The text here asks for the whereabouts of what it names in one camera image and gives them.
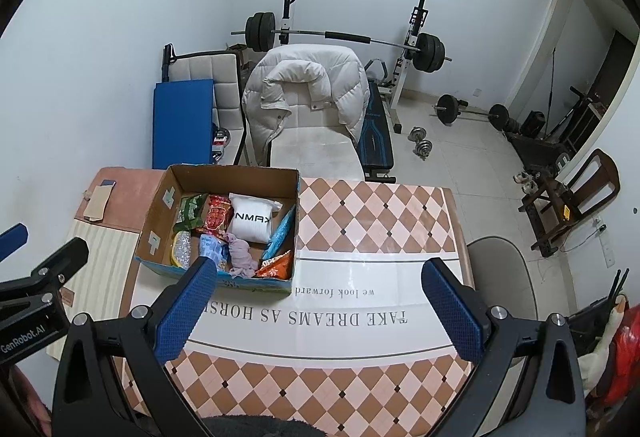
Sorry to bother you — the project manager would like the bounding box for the pink cloth bundle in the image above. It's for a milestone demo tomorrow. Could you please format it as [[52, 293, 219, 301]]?
[[222, 231, 261, 279]]

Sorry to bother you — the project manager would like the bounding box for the red bag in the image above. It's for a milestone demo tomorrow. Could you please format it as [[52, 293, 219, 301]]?
[[597, 304, 640, 411]]

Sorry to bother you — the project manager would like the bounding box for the white soft pack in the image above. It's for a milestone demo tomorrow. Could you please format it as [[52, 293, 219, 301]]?
[[227, 192, 284, 246]]

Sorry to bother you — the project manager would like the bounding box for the cardboard box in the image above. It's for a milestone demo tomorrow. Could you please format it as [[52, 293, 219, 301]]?
[[133, 163, 301, 294]]

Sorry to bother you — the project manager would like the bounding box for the long blue packet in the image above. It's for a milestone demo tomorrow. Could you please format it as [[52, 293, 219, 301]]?
[[262, 204, 297, 261]]

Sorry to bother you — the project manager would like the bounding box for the red snack packet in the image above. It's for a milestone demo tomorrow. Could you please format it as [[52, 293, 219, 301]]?
[[194, 194, 235, 236]]

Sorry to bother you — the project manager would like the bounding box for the blue folded mat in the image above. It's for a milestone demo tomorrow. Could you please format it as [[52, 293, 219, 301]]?
[[151, 77, 217, 170]]

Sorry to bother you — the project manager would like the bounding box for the dark wooden chair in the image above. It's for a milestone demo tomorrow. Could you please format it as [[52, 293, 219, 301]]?
[[517, 148, 621, 259]]

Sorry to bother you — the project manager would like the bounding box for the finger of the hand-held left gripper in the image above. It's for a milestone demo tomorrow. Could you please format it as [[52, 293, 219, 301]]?
[[30, 237, 90, 290], [0, 223, 29, 263]]

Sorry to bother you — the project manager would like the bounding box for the weight bench with white rack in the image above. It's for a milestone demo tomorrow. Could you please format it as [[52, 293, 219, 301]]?
[[277, 0, 431, 183]]

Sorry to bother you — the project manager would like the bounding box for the black router with antennas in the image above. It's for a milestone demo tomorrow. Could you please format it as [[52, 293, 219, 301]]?
[[569, 266, 632, 333]]

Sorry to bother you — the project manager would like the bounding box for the silver and red container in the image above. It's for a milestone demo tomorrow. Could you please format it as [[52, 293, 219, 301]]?
[[210, 126, 232, 164]]

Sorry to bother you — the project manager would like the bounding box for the green snack packet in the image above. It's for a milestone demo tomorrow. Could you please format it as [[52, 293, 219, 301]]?
[[172, 193, 210, 233]]

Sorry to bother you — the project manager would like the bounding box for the short barbell with black plates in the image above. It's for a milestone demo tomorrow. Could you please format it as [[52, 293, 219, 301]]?
[[432, 94, 511, 130]]

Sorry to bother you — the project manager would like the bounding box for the white padded chair black frame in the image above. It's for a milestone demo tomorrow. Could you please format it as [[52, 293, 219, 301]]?
[[162, 44, 251, 166]]

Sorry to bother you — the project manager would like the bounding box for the white leather chair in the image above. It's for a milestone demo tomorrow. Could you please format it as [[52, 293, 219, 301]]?
[[269, 45, 366, 180]]

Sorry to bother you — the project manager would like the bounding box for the black box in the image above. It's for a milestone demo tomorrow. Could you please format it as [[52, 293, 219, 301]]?
[[519, 110, 547, 139]]

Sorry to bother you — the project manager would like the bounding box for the white down jacket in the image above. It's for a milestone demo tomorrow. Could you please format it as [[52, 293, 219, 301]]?
[[241, 44, 371, 168]]

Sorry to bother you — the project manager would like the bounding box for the person's left forearm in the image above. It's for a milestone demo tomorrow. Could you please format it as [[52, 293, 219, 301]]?
[[7, 364, 54, 424]]

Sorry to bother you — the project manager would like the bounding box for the yellow and silver packet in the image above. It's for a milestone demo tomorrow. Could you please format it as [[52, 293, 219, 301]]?
[[169, 230, 194, 268]]

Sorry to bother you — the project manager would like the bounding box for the blue tissue pack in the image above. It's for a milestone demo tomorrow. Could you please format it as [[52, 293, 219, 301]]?
[[197, 232, 232, 273]]

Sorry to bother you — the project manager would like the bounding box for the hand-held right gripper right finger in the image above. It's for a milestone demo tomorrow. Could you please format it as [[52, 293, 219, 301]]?
[[421, 257, 586, 437]]

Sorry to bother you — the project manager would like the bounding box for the cream striped table mat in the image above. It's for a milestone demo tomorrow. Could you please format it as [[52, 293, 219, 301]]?
[[47, 219, 144, 361]]

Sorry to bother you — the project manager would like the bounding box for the dark exercise machine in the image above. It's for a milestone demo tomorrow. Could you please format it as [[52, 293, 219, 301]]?
[[502, 84, 609, 168]]

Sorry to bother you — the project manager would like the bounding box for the person's dark fleece clothing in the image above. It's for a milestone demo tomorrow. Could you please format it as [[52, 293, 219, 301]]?
[[200, 414, 332, 437]]

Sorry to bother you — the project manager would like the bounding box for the orange snack packet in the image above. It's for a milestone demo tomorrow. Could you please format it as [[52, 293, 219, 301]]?
[[254, 249, 295, 281]]

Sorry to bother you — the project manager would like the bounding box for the brown cardboard piece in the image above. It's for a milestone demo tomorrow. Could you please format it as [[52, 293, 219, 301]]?
[[82, 185, 114, 222]]

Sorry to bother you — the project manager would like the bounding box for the long barbell with black plates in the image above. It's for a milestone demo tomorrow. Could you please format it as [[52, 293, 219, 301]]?
[[229, 11, 454, 73]]

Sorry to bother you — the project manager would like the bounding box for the white goose plush toy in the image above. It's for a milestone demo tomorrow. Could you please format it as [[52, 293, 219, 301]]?
[[582, 294, 629, 391]]

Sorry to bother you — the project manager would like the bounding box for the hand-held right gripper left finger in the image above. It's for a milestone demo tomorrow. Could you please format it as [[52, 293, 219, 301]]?
[[52, 255, 220, 437]]

